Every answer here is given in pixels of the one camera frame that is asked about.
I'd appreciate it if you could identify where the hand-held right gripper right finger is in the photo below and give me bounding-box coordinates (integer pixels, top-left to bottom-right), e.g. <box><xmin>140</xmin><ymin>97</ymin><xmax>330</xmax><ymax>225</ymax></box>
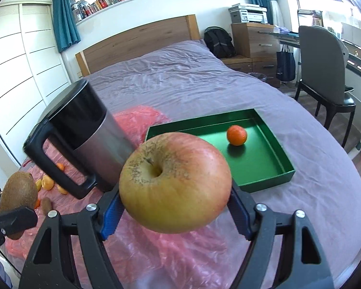
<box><xmin>226</xmin><ymin>181</ymin><xmax>335</xmax><ymax>289</ymax></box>

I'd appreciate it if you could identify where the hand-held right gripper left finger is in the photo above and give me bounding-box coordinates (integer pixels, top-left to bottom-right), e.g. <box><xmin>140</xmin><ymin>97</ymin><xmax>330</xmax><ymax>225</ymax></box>
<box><xmin>19</xmin><ymin>184</ymin><xmax>128</xmax><ymax>289</ymax></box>

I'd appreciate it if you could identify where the green tray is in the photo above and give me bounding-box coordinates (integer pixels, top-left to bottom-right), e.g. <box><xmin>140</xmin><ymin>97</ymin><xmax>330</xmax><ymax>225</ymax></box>
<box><xmin>144</xmin><ymin>107</ymin><xmax>296</xmax><ymax>194</ymax></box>

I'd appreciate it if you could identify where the large red-yellow apple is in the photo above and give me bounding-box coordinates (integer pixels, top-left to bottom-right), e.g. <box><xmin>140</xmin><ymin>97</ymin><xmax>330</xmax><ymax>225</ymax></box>
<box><xmin>119</xmin><ymin>132</ymin><xmax>232</xmax><ymax>234</ymax></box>

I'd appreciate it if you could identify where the steel kettle with black handle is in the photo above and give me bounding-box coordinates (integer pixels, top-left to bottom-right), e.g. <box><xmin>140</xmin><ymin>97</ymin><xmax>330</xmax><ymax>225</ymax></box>
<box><xmin>23</xmin><ymin>79</ymin><xmax>139</xmax><ymax>200</ymax></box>

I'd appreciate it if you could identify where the yellow-orange citrus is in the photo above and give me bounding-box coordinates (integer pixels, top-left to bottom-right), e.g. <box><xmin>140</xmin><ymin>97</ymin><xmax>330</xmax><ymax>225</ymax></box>
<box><xmin>41</xmin><ymin>175</ymin><xmax>55</xmax><ymax>191</ymax></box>

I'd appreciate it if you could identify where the pink plastic sheet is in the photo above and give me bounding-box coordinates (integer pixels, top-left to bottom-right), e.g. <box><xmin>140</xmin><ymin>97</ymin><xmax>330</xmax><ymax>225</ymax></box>
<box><xmin>6</xmin><ymin>105</ymin><xmax>259</xmax><ymax>289</ymax></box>

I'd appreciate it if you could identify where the white wardrobe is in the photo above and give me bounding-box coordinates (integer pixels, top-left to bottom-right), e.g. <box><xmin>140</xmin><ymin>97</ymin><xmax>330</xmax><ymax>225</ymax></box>
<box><xmin>0</xmin><ymin>3</ymin><xmax>71</xmax><ymax>166</ymax></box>

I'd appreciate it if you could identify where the wooden nightstand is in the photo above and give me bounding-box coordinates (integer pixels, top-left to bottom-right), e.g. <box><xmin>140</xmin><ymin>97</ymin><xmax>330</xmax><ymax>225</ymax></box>
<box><xmin>222</xmin><ymin>55</ymin><xmax>281</xmax><ymax>89</ymax></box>

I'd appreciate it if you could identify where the dark tote bag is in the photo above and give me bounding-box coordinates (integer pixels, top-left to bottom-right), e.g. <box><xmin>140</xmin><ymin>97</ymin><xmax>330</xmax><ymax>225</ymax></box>
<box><xmin>276</xmin><ymin>45</ymin><xmax>296</xmax><ymax>82</ymax></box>

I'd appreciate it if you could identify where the grey chair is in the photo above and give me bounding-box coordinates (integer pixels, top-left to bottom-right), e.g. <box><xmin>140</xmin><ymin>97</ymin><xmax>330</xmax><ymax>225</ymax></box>
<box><xmin>294</xmin><ymin>26</ymin><xmax>357</xmax><ymax>149</ymax></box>

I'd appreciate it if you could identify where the black backpack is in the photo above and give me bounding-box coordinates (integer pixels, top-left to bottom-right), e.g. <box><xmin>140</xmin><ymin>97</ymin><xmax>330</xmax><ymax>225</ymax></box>
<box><xmin>204</xmin><ymin>26</ymin><xmax>237</xmax><ymax>59</ymax></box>

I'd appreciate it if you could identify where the wooden headboard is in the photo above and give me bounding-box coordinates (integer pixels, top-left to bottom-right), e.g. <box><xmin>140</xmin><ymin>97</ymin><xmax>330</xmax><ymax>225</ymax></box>
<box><xmin>75</xmin><ymin>14</ymin><xmax>200</xmax><ymax>77</ymax></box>

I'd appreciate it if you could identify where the wooden dresser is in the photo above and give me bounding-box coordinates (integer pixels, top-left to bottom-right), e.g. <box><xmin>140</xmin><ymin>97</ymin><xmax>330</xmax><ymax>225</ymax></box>
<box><xmin>231</xmin><ymin>22</ymin><xmax>282</xmax><ymax>59</ymax></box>

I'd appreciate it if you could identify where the desk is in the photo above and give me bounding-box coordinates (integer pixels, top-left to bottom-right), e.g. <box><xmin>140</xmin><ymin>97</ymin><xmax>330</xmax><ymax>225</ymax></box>
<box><xmin>271</xmin><ymin>30</ymin><xmax>361</xmax><ymax>85</ymax></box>

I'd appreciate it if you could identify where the white printer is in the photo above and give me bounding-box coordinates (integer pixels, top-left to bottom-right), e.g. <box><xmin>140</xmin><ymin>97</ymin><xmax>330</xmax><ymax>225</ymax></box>
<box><xmin>228</xmin><ymin>3</ymin><xmax>268</xmax><ymax>25</ymax></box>

